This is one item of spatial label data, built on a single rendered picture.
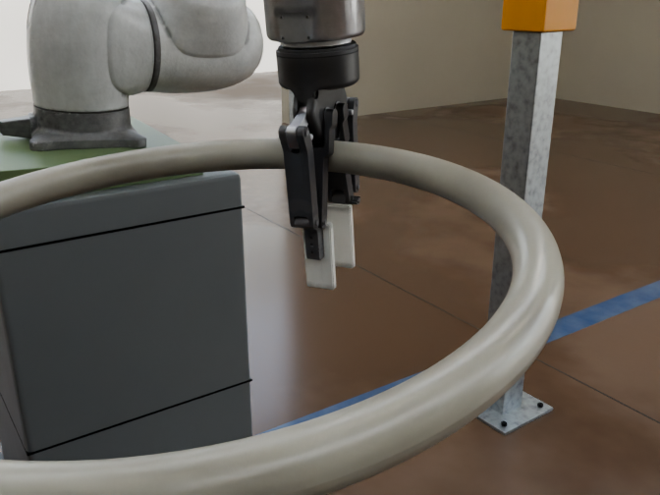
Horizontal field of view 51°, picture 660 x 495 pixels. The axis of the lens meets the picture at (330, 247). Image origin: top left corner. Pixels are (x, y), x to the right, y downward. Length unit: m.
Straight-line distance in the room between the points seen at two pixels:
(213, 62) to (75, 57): 0.23
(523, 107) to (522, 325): 1.37
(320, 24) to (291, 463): 0.41
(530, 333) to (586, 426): 1.67
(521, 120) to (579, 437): 0.83
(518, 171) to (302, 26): 1.19
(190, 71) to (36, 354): 0.52
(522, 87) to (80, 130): 0.99
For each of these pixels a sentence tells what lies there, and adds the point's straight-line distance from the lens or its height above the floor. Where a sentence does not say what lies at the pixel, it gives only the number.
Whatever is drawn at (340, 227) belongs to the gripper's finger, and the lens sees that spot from 0.72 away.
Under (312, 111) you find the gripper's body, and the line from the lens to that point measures 0.63.
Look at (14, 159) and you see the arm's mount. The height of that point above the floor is 0.85.
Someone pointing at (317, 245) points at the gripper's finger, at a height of 0.86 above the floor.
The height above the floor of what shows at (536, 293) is 0.94.
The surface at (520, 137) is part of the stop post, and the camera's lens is 1.73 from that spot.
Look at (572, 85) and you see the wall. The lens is 7.77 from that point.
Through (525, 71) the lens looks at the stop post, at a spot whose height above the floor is 0.91.
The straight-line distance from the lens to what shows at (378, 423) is 0.29.
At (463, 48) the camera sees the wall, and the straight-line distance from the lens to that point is 7.24.
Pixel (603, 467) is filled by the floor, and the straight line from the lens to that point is 1.89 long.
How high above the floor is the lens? 1.09
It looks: 20 degrees down
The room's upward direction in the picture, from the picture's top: straight up
